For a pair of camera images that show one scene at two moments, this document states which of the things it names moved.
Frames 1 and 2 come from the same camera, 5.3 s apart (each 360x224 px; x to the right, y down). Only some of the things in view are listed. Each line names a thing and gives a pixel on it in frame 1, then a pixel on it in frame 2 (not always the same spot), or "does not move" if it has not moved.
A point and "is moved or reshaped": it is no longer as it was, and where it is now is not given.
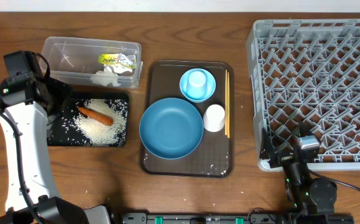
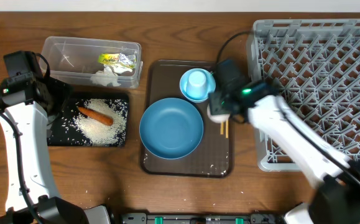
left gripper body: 58,93 does not move
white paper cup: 214,118 is moved or reshaped
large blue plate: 171,128 does not move
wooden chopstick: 226,101 is moved or reshaped
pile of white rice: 99,134 does not move
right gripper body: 283,158 to 219,101
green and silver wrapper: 128,60 does not move
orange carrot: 98,116 does not move
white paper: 106,77 does not move
